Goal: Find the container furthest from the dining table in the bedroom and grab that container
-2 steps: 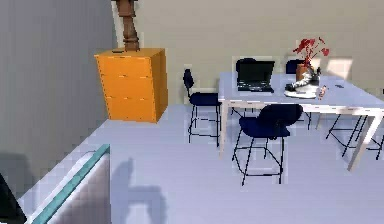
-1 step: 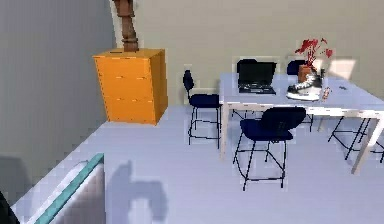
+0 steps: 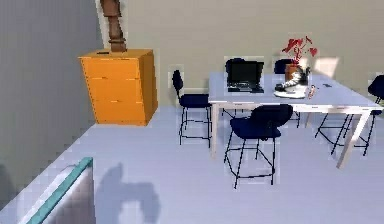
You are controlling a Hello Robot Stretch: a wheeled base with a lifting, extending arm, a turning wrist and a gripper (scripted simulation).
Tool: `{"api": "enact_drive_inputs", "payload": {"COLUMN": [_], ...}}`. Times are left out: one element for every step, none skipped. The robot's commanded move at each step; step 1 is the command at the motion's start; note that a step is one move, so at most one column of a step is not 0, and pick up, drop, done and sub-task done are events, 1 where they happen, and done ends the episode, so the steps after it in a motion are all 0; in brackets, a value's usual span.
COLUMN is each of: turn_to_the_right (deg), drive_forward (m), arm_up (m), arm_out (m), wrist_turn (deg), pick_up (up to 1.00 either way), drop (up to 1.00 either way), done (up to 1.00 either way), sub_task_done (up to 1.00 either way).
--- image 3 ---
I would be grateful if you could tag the red leaf house plant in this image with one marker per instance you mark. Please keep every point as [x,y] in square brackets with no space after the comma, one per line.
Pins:
[297,55]

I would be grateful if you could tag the black laptop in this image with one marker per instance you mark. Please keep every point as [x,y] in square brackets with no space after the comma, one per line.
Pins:
[244,75]

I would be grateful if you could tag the small dark remote control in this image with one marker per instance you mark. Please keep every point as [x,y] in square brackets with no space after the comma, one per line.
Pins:
[327,85]

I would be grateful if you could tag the white plate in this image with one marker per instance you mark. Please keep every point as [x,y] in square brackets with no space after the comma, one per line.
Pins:
[290,94]

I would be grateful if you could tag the small black flat object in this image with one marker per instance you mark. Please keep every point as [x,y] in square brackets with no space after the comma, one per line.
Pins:
[103,52]

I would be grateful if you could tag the brown carved statue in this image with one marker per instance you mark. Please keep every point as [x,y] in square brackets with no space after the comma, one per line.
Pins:
[114,26]

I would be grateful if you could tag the orange chest of drawers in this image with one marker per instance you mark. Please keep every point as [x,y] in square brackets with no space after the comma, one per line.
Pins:
[115,90]

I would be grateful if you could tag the white dining table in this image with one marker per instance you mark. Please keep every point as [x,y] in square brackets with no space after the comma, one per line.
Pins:
[320,96]

